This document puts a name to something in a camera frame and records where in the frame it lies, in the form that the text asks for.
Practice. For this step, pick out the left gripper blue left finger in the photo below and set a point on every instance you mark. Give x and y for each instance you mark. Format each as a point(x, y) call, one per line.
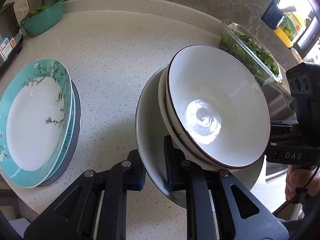
point(136, 174)

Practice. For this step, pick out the stainless steel rice cooker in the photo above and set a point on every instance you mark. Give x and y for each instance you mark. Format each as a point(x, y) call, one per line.
point(11, 36)

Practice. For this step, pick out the large white bowl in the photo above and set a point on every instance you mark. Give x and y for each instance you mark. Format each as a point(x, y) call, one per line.
point(150, 133)

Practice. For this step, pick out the glass bowl of greens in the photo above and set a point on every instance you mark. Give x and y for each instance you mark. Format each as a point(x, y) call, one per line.
point(242, 45)

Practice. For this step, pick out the teal rimmed floral plate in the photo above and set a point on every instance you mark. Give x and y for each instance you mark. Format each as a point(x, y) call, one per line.
point(67, 141)

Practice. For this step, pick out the person right hand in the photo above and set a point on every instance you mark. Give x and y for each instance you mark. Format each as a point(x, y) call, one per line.
point(297, 178)

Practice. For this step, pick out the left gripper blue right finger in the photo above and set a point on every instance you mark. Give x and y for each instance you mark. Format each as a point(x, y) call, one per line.
point(173, 162)

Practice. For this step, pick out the white bowl dark rim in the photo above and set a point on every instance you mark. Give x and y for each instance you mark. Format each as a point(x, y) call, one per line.
point(220, 104)

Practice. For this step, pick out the stainless steel sink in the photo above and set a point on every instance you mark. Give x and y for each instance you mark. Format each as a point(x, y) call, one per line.
point(279, 103)

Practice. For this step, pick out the teal plastic colander basin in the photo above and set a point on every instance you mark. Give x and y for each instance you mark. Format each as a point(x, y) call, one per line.
point(42, 18)

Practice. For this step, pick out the yellow oil bottle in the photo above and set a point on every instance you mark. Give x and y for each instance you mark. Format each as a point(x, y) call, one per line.
point(285, 23)

